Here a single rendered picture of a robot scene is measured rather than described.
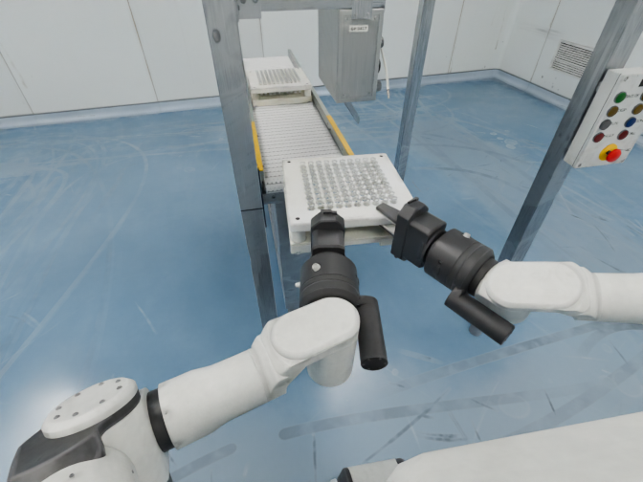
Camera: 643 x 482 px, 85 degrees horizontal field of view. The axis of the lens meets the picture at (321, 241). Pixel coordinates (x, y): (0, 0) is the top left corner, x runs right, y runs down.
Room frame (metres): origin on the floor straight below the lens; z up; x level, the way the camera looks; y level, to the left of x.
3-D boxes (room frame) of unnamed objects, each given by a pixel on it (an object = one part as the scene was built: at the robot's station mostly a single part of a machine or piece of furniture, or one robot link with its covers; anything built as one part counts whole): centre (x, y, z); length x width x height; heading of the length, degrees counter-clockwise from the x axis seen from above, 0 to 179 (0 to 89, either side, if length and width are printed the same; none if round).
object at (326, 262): (0.40, -0.01, 1.07); 0.12 x 0.10 x 0.13; 1
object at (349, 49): (1.01, -0.06, 1.25); 0.22 x 0.11 x 0.20; 12
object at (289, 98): (1.58, 0.18, 0.95); 0.24 x 0.24 x 0.02; 13
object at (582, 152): (0.97, -0.82, 1.08); 0.17 x 0.06 x 0.26; 102
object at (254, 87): (1.58, 0.18, 1.00); 0.25 x 0.24 x 0.02; 103
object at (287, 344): (0.24, 0.02, 1.08); 0.13 x 0.07 x 0.09; 118
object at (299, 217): (0.62, -0.05, 1.07); 0.25 x 0.24 x 0.02; 98
